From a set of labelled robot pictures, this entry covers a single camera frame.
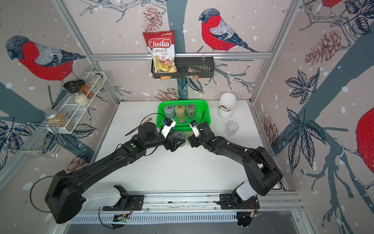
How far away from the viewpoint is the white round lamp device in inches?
40.5

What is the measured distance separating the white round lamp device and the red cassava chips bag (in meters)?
0.40

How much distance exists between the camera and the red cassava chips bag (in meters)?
0.83
